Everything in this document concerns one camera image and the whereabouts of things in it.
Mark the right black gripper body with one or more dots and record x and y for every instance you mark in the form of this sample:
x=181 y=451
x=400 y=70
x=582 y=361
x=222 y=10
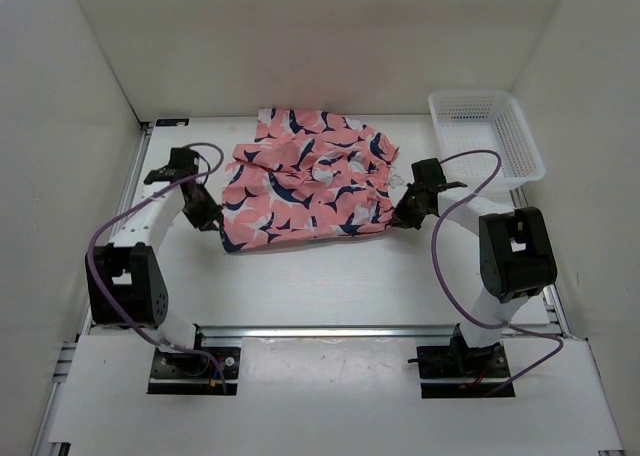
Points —
x=408 y=211

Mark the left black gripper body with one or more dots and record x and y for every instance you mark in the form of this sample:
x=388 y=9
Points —
x=203 y=210

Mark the pink shark print shorts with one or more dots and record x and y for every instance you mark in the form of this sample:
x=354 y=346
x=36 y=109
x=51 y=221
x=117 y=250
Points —
x=306 y=175

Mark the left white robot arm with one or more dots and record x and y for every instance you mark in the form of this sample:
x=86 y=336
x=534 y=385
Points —
x=143 y=233

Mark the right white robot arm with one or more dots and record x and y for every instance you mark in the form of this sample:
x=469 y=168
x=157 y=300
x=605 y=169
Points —
x=516 y=260

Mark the white plastic mesh basket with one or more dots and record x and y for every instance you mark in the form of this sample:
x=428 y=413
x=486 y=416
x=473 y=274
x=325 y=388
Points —
x=479 y=121

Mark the aluminium front rail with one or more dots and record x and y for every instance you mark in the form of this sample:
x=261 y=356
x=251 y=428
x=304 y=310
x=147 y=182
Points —
x=331 y=332

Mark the aluminium rail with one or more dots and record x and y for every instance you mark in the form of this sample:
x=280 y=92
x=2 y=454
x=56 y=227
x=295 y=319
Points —
x=331 y=332
x=555 y=311
x=108 y=289

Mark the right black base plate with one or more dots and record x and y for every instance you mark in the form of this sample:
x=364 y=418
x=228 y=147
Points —
x=445 y=375

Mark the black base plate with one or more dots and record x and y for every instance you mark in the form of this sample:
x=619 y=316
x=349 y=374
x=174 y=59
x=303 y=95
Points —
x=445 y=375
x=174 y=373

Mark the aluminium right rail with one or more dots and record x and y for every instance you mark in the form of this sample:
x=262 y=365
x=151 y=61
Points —
x=555 y=311

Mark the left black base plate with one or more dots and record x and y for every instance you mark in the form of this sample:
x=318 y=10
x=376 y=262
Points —
x=174 y=373

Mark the aluminium left rail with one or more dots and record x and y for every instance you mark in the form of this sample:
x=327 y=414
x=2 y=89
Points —
x=108 y=289

